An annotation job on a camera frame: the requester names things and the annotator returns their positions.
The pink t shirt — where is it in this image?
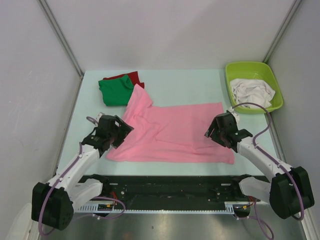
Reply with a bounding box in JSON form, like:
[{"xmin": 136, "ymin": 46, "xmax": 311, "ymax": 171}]
[{"xmin": 106, "ymin": 86, "xmax": 235, "ymax": 165}]

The green plastic basin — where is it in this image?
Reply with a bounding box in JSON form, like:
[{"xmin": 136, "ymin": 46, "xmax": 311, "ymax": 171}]
[{"xmin": 225, "ymin": 61, "xmax": 284, "ymax": 114}]

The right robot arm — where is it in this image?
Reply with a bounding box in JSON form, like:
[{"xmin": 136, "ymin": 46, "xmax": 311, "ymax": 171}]
[{"xmin": 205, "ymin": 111, "xmax": 315, "ymax": 219}]

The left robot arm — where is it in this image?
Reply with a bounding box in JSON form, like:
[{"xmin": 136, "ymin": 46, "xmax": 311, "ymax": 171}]
[{"xmin": 31, "ymin": 114, "xmax": 134, "ymax": 232}]

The folded green t shirt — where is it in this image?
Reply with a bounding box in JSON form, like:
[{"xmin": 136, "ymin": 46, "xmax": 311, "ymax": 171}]
[{"xmin": 98, "ymin": 74, "xmax": 134, "ymax": 107}]

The white t shirt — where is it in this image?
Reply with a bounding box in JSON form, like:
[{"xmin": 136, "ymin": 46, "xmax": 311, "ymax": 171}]
[{"xmin": 229, "ymin": 78, "xmax": 276, "ymax": 109}]

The folded red t shirt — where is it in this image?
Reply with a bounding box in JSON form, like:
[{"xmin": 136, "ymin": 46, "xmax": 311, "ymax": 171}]
[{"xmin": 103, "ymin": 71, "xmax": 145, "ymax": 89}]

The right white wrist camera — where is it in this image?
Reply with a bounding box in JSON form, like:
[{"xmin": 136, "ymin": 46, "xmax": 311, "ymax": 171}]
[{"xmin": 227, "ymin": 107, "xmax": 240, "ymax": 123}]

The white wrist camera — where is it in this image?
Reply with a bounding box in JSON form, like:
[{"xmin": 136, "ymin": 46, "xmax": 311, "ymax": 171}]
[
  {"xmin": 227, "ymin": 107, "xmax": 240, "ymax": 123},
  {"xmin": 96, "ymin": 112, "xmax": 104, "ymax": 121}
]

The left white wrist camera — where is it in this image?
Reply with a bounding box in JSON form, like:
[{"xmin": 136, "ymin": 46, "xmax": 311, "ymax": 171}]
[{"xmin": 96, "ymin": 112, "xmax": 104, "ymax": 121}]

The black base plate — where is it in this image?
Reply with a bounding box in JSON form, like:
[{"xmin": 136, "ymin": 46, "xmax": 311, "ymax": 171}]
[{"xmin": 80, "ymin": 174, "xmax": 255, "ymax": 206}]

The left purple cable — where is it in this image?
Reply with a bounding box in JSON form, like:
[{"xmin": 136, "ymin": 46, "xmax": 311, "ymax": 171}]
[{"xmin": 37, "ymin": 116, "xmax": 126, "ymax": 236}]

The slotted cable duct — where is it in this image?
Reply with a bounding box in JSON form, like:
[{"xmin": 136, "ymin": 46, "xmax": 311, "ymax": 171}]
[{"xmin": 74, "ymin": 201, "xmax": 254, "ymax": 215}]

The left aluminium frame post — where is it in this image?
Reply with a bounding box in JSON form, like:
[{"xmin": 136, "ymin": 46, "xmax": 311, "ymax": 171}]
[{"xmin": 36, "ymin": 0, "xmax": 84, "ymax": 79}]

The aluminium frame post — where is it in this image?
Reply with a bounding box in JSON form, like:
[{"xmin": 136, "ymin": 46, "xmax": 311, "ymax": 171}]
[
  {"xmin": 36, "ymin": 0, "xmax": 84, "ymax": 79},
  {"xmin": 262, "ymin": 0, "xmax": 305, "ymax": 65}
]

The right aluminium frame post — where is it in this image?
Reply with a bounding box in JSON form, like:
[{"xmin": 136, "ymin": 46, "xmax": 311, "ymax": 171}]
[{"xmin": 262, "ymin": 0, "xmax": 305, "ymax": 65}]

